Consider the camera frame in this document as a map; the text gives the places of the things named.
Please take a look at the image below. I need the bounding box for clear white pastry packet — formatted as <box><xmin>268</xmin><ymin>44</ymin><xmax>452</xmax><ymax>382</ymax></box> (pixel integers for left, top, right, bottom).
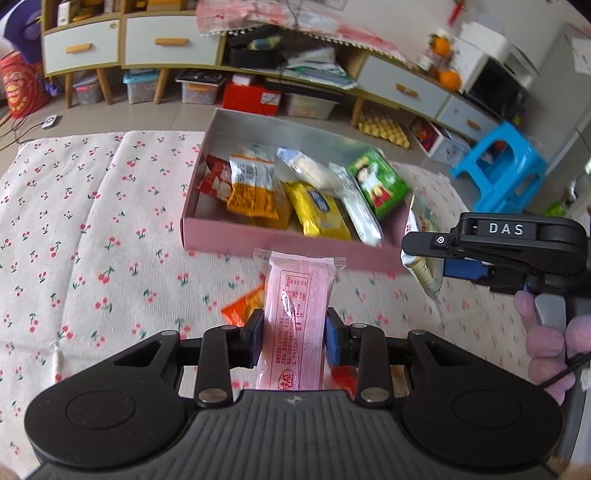
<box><xmin>276</xmin><ymin>147</ymin><xmax>345</xmax><ymax>192</ymax></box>

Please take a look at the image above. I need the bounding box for pink printed cloth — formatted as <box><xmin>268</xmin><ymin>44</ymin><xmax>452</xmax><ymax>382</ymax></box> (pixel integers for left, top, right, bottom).
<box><xmin>196</xmin><ymin>0</ymin><xmax>399</xmax><ymax>52</ymax></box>

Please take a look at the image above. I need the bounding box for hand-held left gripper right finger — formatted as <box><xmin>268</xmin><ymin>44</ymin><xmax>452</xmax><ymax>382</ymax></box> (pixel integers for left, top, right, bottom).
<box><xmin>324</xmin><ymin>307</ymin><xmax>478</xmax><ymax>407</ymax></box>

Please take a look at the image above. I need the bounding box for black cable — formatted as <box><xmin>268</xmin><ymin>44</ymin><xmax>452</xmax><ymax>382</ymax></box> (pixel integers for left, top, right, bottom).
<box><xmin>541</xmin><ymin>351</ymin><xmax>591</xmax><ymax>389</ymax></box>

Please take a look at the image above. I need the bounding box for orange snack packet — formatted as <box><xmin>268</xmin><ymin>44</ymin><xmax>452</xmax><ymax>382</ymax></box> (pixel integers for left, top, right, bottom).
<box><xmin>226</xmin><ymin>156</ymin><xmax>293</xmax><ymax>227</ymax></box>
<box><xmin>221</xmin><ymin>284</ymin><xmax>267</xmax><ymax>329</ymax></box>

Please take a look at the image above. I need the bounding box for blue plastic stool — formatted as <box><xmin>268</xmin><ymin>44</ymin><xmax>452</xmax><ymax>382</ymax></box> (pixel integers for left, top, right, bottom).
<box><xmin>450</xmin><ymin>121</ymin><xmax>550</xmax><ymax>214</ymax></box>

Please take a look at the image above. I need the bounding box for long wooden cabinet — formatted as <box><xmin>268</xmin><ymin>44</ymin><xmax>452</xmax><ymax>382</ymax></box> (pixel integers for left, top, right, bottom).
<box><xmin>41</xmin><ymin>0</ymin><xmax>504</xmax><ymax>144</ymax></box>

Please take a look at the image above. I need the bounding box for clear bin with dark lid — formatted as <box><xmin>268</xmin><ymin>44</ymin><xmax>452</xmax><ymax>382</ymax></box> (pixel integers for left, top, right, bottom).
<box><xmin>177</xmin><ymin>69</ymin><xmax>228</xmax><ymax>105</ymax></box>

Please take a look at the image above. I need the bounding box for yellow snack packet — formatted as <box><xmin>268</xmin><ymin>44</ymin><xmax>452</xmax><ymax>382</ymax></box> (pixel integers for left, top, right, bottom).
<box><xmin>283</xmin><ymin>181</ymin><xmax>352</xmax><ymax>241</ymax></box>

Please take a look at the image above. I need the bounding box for pink snack packet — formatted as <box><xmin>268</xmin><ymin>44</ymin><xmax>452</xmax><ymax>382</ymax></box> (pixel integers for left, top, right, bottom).
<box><xmin>254</xmin><ymin>248</ymin><xmax>347</xmax><ymax>393</ymax></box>

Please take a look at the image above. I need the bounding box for yellow egg tray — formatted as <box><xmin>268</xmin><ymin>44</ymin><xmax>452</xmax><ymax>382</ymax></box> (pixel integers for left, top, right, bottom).
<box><xmin>359</xmin><ymin>107</ymin><xmax>413</xmax><ymax>150</ymax></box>

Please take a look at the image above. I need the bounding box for pink cardboard box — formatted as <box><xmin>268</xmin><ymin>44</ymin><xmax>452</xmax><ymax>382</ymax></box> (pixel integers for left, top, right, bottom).
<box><xmin>180</xmin><ymin>107</ymin><xmax>415</xmax><ymax>274</ymax></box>

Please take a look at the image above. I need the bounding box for red printed bag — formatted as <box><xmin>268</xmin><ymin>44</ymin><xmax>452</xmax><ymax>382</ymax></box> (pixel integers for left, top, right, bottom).
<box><xmin>0</xmin><ymin>51</ymin><xmax>49</xmax><ymax>119</ymax></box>

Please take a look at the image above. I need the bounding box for cherry print cloth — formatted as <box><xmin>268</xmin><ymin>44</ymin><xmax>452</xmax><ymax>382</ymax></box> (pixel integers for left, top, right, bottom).
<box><xmin>0</xmin><ymin>130</ymin><xmax>555</xmax><ymax>480</ymax></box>

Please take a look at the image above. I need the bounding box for cream snack packet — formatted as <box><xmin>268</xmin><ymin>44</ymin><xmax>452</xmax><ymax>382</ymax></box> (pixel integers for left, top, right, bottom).
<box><xmin>399</xmin><ymin>196</ymin><xmax>447</xmax><ymax>305</ymax></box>

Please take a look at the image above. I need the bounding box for clear bin with blue lid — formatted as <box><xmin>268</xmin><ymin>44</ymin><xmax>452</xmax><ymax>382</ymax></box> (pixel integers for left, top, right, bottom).
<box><xmin>122</xmin><ymin>71</ymin><xmax>161</xmax><ymax>105</ymax></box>

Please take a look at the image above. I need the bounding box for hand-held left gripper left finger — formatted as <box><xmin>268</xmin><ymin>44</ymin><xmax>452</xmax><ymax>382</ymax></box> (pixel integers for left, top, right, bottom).
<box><xmin>113</xmin><ymin>308</ymin><xmax>266</xmax><ymax>408</ymax></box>

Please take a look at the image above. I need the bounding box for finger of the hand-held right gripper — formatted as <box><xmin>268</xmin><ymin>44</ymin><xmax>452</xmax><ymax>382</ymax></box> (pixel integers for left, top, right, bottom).
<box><xmin>443</xmin><ymin>257</ymin><xmax>493</xmax><ymax>284</ymax></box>
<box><xmin>401</xmin><ymin>231</ymin><xmax>462</xmax><ymax>257</ymax></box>

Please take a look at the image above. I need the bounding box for white cabinet drawer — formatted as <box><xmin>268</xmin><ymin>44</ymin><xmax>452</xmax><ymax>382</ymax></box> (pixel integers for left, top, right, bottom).
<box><xmin>44</xmin><ymin>21</ymin><xmax>122</xmax><ymax>75</ymax></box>
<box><xmin>124</xmin><ymin>15</ymin><xmax>223</xmax><ymax>68</ymax></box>
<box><xmin>358</xmin><ymin>54</ymin><xmax>451</xmax><ymax>121</ymax></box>
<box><xmin>438</xmin><ymin>96</ymin><xmax>500</xmax><ymax>141</ymax></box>

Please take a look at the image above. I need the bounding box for stack of papers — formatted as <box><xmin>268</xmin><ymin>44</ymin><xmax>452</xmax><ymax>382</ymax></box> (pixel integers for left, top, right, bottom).
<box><xmin>284</xmin><ymin>48</ymin><xmax>359</xmax><ymax>89</ymax></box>

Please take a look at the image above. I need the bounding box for black bag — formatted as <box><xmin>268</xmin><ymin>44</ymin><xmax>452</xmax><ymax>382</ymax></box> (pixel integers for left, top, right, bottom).
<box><xmin>228</xmin><ymin>44</ymin><xmax>288</xmax><ymax>71</ymax></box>

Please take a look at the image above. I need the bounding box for person's right hand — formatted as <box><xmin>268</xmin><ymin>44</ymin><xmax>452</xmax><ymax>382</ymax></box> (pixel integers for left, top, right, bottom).
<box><xmin>512</xmin><ymin>291</ymin><xmax>591</xmax><ymax>408</ymax></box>

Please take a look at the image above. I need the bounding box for white toy box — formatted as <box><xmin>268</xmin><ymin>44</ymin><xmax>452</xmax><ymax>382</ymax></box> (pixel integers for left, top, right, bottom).
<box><xmin>411</xmin><ymin>117</ymin><xmax>472</xmax><ymax>165</ymax></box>

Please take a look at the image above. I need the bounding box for red cardboard box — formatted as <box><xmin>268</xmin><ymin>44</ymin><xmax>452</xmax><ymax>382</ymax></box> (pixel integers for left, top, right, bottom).
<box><xmin>223</xmin><ymin>83</ymin><xmax>282</xmax><ymax>117</ymax></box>

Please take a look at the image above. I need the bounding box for green snack packet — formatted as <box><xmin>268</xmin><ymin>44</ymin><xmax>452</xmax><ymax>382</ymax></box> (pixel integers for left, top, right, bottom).
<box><xmin>347</xmin><ymin>148</ymin><xmax>413</xmax><ymax>220</ymax></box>

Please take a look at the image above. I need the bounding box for white appliance box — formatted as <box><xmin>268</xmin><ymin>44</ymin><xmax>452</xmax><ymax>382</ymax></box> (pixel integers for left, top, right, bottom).
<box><xmin>455</xmin><ymin>21</ymin><xmax>539</xmax><ymax>77</ymax></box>

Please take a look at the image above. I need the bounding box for silver snack packet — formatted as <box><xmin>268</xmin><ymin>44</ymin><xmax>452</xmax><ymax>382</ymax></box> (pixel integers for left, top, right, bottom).
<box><xmin>329</xmin><ymin>162</ymin><xmax>384</xmax><ymax>247</ymax></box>

